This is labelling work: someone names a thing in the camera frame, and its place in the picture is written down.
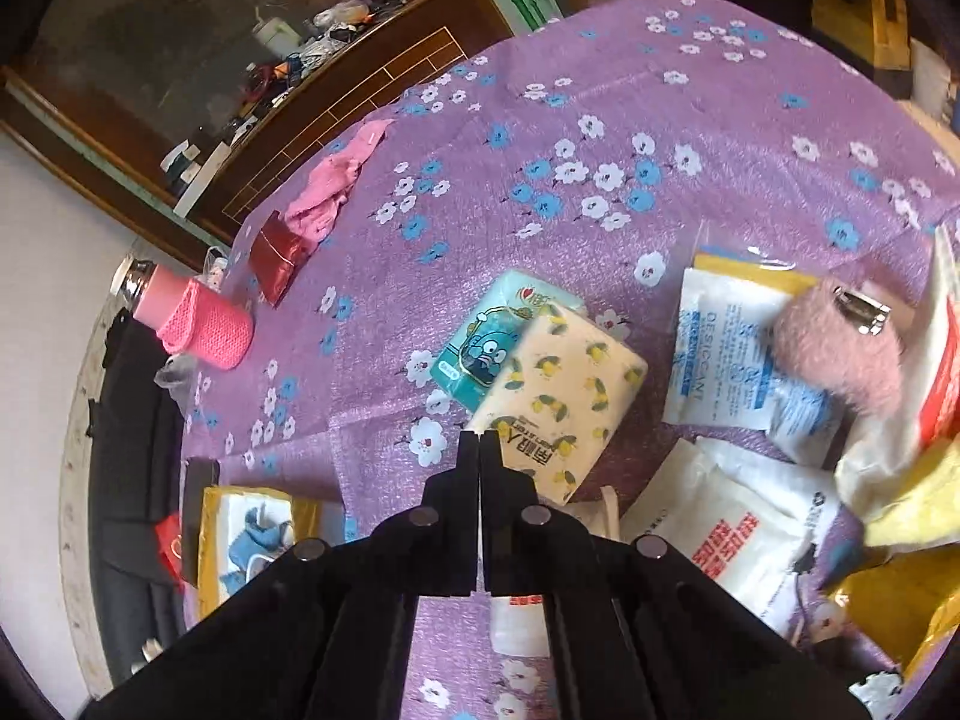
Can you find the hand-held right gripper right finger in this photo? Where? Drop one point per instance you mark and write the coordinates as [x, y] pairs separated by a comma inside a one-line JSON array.
[[491, 480]]

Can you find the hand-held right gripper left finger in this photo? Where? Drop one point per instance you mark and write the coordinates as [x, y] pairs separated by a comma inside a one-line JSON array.
[[469, 480]]

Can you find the lemon print tissue pack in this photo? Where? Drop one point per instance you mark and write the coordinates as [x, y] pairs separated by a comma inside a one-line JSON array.
[[570, 397]]

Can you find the teal cartoon tissue pack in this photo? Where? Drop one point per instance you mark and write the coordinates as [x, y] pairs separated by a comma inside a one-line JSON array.
[[480, 345]]

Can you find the white packet with red print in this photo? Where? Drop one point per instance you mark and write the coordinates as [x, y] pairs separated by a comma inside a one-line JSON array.
[[720, 540]]

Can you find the white blue desiccant packet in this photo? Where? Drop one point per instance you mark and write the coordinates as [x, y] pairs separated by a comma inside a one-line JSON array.
[[806, 420], [712, 345]]

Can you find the yellow tray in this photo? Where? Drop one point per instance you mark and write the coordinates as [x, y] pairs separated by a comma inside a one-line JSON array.
[[214, 540]]

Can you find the pink patterned sock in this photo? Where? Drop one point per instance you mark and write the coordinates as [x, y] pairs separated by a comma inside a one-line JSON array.
[[832, 360]]

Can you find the bottle with red label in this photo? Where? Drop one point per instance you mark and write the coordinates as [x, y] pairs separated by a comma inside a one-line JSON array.
[[900, 420]]

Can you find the beige packet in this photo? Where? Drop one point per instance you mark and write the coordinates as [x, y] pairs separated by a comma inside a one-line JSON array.
[[600, 514]]

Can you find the small white packet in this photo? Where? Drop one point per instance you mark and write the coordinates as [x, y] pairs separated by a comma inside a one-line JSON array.
[[517, 626]]

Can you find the blue knit cloth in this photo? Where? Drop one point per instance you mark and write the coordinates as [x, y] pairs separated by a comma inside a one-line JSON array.
[[251, 544]]

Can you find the white fluffy cloth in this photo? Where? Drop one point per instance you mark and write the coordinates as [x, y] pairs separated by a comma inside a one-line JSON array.
[[231, 521]]

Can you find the purple floral tablecloth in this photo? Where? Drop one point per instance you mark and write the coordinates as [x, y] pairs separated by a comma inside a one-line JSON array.
[[525, 240]]

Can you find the black smartphone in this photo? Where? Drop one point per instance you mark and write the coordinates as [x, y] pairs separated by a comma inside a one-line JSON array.
[[199, 476]]

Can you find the pink knitted basket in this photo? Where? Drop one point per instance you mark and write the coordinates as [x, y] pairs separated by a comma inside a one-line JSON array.
[[217, 334]]

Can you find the red wallet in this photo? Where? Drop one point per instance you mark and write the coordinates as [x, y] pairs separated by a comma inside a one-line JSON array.
[[274, 259]]

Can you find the red plastic bag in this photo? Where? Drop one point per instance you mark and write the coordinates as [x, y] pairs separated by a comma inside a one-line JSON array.
[[169, 540]]

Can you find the frosted plastic bag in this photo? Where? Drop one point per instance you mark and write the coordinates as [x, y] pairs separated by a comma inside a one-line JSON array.
[[176, 379]]

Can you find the pink cloth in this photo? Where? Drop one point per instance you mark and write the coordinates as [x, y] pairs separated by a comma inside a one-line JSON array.
[[330, 187]]

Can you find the clear bag with bottles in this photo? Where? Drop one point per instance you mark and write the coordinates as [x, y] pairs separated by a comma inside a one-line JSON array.
[[217, 270]]

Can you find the yellow packet in clear bag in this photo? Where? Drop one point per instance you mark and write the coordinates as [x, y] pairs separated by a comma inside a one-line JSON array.
[[750, 274]]

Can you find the black suitcase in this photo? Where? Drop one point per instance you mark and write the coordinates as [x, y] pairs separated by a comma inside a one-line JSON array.
[[127, 465]]

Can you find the pink sleeved bottle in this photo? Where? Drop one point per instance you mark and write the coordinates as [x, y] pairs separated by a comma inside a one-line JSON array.
[[154, 296]]

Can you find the wooden cabinet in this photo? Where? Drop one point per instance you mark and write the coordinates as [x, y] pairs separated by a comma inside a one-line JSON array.
[[337, 82]]

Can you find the gold foil bag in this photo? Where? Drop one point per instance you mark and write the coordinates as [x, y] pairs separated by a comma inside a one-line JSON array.
[[907, 600]]

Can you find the pile of assorted clutter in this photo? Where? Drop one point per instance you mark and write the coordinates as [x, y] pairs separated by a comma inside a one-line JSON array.
[[330, 37]]

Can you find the white sack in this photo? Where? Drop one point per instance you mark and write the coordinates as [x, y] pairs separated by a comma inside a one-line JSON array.
[[930, 82]]

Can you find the yellow wooden furniture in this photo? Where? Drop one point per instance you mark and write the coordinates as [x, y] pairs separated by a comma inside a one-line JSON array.
[[862, 7]]

